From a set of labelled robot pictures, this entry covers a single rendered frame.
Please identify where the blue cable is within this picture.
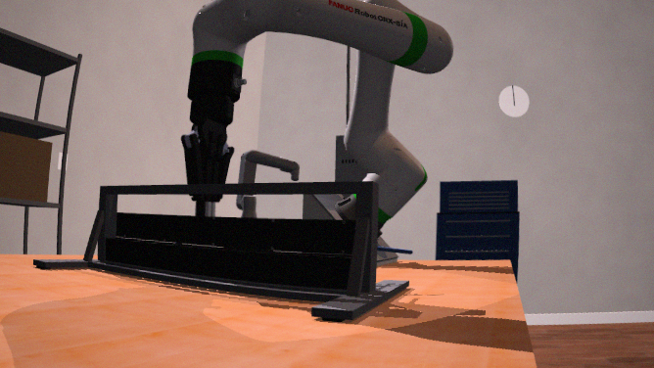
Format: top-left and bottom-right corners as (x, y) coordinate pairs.
(377, 247), (413, 254)

